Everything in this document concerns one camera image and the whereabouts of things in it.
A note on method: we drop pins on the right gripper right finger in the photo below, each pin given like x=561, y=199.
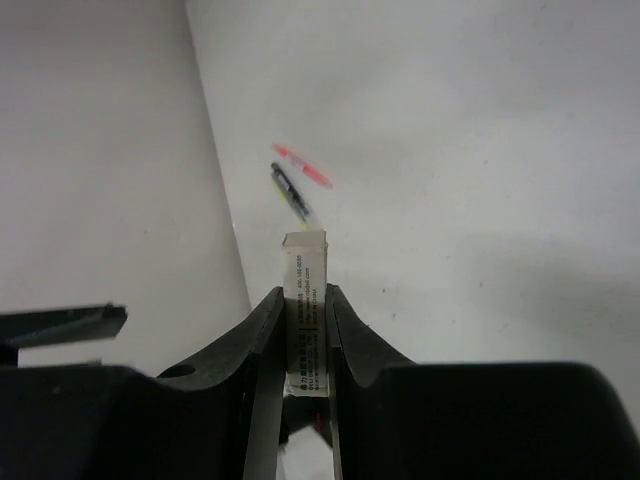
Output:
x=392, y=418

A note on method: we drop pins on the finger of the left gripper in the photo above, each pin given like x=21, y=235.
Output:
x=41, y=328

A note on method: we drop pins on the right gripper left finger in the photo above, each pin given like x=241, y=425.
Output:
x=214, y=415

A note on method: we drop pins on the staples box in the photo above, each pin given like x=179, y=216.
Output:
x=304, y=288

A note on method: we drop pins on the yellow highlighter pen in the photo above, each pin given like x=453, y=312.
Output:
x=301, y=212

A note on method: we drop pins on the pink highlighter pen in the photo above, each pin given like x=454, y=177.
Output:
x=309, y=170

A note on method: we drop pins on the black pen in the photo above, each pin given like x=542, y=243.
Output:
x=284, y=183

